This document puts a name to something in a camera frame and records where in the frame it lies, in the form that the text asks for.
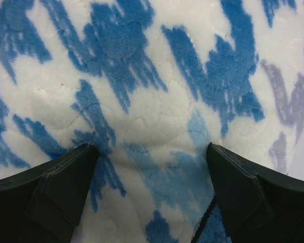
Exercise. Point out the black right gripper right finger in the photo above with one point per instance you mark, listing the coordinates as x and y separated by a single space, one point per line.
257 204

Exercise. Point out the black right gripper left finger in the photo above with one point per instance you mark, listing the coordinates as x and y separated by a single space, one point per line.
45 203

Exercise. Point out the blue white houndstooth pillowcase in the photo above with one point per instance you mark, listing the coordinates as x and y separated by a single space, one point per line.
150 84

